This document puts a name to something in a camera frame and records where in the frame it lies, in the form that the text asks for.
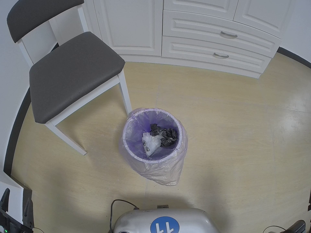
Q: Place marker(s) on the black plastic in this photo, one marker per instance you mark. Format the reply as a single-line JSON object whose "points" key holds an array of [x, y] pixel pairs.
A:
{"points": [[167, 136]]}

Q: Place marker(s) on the white printed wrapper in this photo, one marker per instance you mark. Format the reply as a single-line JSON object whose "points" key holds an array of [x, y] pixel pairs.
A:
{"points": [[150, 143]]}

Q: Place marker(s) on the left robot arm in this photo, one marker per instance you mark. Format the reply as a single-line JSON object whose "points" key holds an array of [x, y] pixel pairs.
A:
{"points": [[15, 196]]}

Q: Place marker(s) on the white wardrobe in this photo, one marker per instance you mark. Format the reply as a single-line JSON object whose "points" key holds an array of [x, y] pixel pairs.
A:
{"points": [[194, 20]]}

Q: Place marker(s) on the white chair with grey seat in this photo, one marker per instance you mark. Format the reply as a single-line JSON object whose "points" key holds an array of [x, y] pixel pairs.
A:
{"points": [[70, 76]]}

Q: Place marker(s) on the purple plastic bag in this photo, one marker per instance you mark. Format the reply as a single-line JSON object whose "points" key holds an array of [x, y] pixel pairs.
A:
{"points": [[158, 173]]}

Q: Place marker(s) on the white trash bin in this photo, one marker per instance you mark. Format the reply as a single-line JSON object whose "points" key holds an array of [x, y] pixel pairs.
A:
{"points": [[127, 139]]}

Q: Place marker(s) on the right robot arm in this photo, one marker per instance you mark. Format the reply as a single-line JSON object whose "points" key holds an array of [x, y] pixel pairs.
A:
{"points": [[296, 227]]}

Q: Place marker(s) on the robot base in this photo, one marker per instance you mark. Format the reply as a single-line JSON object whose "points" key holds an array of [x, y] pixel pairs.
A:
{"points": [[165, 220]]}

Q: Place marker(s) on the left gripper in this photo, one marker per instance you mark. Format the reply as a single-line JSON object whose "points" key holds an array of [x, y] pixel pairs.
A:
{"points": [[12, 226]]}

